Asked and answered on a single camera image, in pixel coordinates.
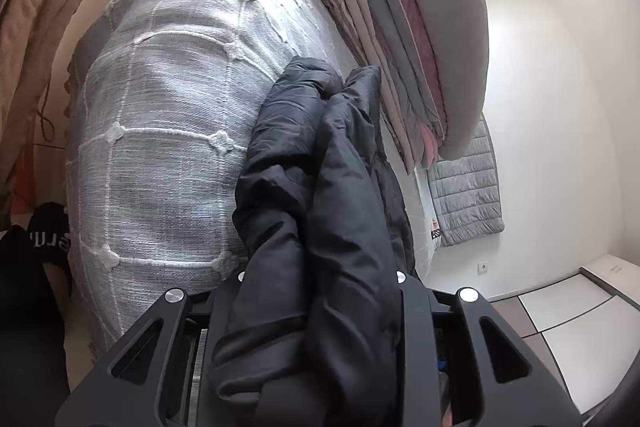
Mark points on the black puffer jacket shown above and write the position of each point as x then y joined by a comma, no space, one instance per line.
313,334

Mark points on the grey quilted headboard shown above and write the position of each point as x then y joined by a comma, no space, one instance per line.
466,192

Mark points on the grey checked bedspread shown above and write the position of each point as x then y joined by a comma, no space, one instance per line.
165,94

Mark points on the stack of folded quilts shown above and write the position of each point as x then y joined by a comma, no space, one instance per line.
391,34

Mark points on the grey top pillow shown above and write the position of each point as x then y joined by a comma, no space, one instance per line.
458,31

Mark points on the black slipper with lettering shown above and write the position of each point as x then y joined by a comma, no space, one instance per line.
49,234

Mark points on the brown garment by bed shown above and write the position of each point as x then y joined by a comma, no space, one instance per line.
35,56

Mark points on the white wall socket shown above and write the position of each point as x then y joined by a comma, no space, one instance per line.
483,267

